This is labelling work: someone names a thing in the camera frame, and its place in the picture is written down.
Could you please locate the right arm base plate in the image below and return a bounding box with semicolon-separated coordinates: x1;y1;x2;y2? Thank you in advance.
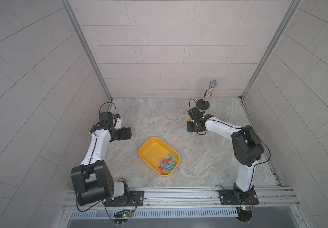
217;188;259;206

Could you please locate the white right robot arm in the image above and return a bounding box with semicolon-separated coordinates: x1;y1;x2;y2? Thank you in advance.
187;117;264;192

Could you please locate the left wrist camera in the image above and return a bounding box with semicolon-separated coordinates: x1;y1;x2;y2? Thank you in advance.
99;112;114;124

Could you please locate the aluminium front rail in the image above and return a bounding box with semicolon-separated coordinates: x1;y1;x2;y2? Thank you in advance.
64;186;299;210

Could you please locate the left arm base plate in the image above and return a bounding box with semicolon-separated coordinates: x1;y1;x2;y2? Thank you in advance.
105;191;145;207

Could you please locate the glittery stand with black base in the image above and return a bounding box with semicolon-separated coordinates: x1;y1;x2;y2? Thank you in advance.
196;79;218;110

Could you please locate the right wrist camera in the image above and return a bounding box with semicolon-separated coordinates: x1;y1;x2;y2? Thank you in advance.
188;107;204;121

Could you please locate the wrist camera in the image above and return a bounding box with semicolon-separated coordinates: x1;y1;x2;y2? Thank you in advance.
188;107;204;121
99;112;114;124

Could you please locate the yellow plastic storage box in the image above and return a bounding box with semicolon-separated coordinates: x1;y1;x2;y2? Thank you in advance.
139;137;181;177

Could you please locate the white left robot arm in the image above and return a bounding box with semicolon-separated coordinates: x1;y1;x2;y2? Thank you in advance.
70;123;132;206

